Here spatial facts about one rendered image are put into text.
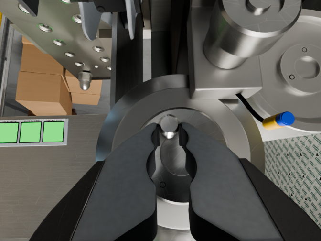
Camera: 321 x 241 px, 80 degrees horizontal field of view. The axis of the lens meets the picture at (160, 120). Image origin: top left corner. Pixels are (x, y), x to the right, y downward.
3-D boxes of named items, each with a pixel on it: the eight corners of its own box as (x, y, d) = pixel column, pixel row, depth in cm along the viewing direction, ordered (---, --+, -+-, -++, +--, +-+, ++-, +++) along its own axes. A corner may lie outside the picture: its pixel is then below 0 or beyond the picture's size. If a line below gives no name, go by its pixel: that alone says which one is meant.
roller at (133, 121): (245, 86, 17) (257, 230, 15) (197, 127, 42) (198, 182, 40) (113, 87, 17) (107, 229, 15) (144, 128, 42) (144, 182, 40)
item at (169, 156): (161, 224, 14) (116, 133, 15) (161, 216, 16) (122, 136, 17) (249, 174, 14) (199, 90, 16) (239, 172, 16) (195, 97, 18)
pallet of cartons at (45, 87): (48, 76, 303) (44, 122, 290) (11, 27, 187) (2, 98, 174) (106, 81, 325) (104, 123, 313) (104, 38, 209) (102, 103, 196)
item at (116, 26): (119, -56, 21) (114, 105, 18) (143, 53, 45) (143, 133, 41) (114, -56, 21) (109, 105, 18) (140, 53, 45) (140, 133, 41)
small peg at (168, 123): (183, 130, 12) (163, 138, 12) (180, 135, 15) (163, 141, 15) (175, 110, 13) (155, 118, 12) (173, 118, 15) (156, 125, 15)
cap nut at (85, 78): (89, 71, 51) (88, 87, 50) (94, 77, 54) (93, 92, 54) (75, 71, 51) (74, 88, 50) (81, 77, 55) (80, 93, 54)
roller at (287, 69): (362, 5, 18) (391, 131, 16) (248, 92, 43) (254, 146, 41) (235, 10, 19) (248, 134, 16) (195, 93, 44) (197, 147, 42)
